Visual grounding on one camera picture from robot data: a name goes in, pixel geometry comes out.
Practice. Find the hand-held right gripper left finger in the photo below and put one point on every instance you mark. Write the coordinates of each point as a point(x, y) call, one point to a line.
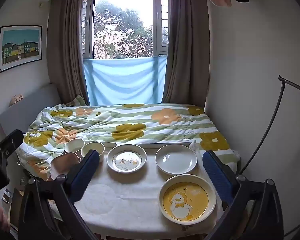
point(86, 175)

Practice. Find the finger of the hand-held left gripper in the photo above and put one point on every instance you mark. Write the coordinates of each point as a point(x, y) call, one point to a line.
point(11, 141)

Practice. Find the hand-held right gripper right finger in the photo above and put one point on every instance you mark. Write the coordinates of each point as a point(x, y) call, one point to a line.
point(217, 177)

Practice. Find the white deep bowl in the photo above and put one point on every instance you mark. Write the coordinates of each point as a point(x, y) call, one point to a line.
point(91, 147)

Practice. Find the plain white plate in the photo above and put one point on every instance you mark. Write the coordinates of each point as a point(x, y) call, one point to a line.
point(176, 159)

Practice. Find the pink animal shaped dish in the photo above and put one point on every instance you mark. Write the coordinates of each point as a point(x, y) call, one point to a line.
point(65, 163)

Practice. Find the yellow duck bowl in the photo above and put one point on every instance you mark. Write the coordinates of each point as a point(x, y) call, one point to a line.
point(187, 200)

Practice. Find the grey headboard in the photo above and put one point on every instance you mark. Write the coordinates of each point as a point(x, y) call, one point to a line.
point(32, 105)

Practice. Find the white duck print plate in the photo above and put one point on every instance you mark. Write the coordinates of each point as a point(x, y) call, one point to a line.
point(126, 158)

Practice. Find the green striped pillow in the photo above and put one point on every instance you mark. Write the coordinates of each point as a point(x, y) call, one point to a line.
point(77, 101)

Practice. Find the floral striped blanket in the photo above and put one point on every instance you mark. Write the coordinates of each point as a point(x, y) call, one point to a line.
point(140, 120)

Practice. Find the framed picture of houses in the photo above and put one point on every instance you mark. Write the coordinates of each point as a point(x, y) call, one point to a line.
point(20, 50)

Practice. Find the brown curtain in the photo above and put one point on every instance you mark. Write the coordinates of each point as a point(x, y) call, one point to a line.
point(187, 55)
point(65, 55)

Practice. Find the light blue cloth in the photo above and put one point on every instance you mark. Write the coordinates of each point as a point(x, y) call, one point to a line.
point(122, 80)

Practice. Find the window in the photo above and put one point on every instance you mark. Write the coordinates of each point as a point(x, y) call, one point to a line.
point(122, 30)

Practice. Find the wall socket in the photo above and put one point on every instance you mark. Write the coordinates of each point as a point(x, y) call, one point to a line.
point(16, 98)

